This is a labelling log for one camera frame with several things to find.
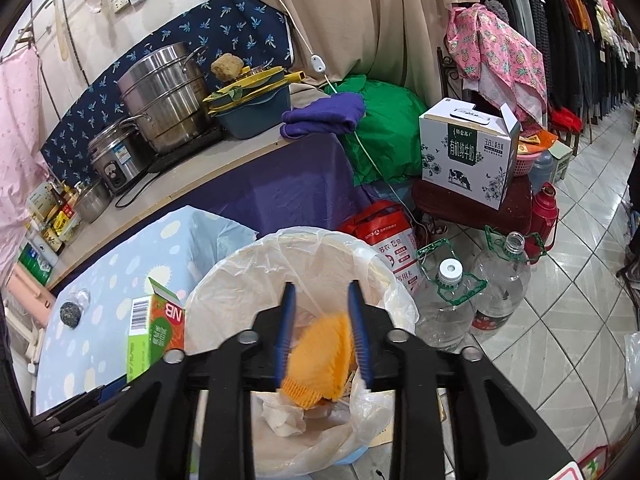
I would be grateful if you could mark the crumpled clear plastic wrapper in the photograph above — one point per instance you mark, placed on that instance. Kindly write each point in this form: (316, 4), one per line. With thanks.
(80, 296)

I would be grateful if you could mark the brown loofah sponge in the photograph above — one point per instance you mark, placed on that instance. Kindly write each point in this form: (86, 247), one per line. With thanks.
(227, 66)

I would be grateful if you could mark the row of hanging clothes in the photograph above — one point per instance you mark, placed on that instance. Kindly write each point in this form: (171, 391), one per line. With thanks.
(565, 20)

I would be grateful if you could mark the steel wool scrubber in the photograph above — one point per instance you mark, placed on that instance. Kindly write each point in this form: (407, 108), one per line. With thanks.
(70, 315)

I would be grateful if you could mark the white plastic rack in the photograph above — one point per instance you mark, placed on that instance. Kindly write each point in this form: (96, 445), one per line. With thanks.
(20, 330)

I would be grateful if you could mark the silver rice cooker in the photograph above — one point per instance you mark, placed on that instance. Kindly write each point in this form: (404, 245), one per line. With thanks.
(117, 160)

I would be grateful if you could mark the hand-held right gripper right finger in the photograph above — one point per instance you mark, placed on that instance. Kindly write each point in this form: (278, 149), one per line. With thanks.
(357, 330)

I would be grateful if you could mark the navy leaf patterned cloth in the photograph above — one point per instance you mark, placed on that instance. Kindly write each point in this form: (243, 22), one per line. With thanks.
(225, 25)

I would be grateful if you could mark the orange packet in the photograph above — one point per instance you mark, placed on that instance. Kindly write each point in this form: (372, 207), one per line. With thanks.
(537, 141)

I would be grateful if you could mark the orange foam fruit net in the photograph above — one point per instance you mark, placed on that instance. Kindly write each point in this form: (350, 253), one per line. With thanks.
(320, 355)

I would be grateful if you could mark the green white packet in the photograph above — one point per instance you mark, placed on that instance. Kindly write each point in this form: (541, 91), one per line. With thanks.
(35, 262)

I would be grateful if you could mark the green plastic bag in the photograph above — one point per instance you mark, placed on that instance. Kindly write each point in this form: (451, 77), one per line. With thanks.
(390, 125)

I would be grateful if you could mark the white wall socket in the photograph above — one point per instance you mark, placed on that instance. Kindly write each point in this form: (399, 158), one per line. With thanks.
(120, 4)

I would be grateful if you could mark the light blue dotted tablecloth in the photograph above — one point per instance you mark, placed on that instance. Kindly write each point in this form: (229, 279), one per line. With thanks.
(110, 285)

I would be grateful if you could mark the dark purple table skirt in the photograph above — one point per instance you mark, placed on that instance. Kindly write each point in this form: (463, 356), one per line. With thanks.
(275, 185)

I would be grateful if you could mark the beige curtain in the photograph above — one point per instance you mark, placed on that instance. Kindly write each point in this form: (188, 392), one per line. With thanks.
(375, 20)

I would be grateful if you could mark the small steel pot with lid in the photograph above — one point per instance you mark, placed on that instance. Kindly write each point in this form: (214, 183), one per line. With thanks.
(92, 202)

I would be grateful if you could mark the white plastic bag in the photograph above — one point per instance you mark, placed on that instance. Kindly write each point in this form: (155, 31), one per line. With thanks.
(632, 365)

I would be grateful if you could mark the black induction cooker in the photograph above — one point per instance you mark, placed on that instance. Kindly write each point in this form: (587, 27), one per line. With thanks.
(170, 160)

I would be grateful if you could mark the red cloth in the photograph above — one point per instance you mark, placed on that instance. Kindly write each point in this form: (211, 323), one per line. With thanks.
(565, 120)

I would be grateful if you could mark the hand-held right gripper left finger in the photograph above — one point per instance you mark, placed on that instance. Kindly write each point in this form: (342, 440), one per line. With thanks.
(286, 330)

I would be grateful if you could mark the red white shopping bag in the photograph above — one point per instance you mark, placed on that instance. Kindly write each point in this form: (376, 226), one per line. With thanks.
(390, 250)

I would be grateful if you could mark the dark blue plastic basin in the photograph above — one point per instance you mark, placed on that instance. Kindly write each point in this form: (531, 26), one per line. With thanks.
(255, 115)

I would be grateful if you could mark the white milk carton box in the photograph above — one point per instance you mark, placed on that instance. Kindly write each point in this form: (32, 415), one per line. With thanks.
(460, 155)

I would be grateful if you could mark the small pale stool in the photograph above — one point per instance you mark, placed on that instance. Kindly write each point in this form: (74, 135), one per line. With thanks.
(560, 157)

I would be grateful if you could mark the pink plastic basket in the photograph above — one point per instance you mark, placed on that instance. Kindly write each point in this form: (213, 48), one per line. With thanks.
(522, 165)

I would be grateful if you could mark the red thermos flask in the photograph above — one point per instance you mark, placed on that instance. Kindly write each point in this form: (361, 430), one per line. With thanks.
(542, 215)

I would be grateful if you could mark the green cardboard box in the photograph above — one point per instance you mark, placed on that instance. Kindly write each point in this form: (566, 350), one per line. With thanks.
(155, 340)

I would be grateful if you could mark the purple cloth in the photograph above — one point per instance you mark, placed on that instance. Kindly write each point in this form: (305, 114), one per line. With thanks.
(325, 112)

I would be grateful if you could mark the capped large water bottle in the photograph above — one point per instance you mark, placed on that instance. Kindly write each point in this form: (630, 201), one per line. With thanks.
(445, 310)

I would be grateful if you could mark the pink pineapple patterned cloth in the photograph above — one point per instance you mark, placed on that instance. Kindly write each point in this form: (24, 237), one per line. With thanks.
(495, 55)

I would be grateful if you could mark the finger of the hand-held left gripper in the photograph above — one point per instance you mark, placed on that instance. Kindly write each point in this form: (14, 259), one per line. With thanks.
(80, 405)

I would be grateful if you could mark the stainless steel steamer pot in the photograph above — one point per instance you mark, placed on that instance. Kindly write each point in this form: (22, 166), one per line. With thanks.
(160, 100)

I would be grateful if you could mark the yellow plastic tray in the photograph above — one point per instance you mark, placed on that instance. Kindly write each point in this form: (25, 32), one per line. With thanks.
(260, 80)

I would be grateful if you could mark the open large water bottle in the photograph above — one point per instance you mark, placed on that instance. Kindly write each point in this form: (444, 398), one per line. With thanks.
(500, 280)

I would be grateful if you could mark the trash bin with white liner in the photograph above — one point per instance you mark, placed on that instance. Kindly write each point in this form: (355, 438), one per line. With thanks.
(240, 280)

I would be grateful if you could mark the row of condiment bottles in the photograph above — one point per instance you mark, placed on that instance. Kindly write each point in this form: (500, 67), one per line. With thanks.
(57, 215)

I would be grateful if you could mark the pink curtain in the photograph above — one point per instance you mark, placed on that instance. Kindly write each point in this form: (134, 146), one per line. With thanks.
(20, 160)

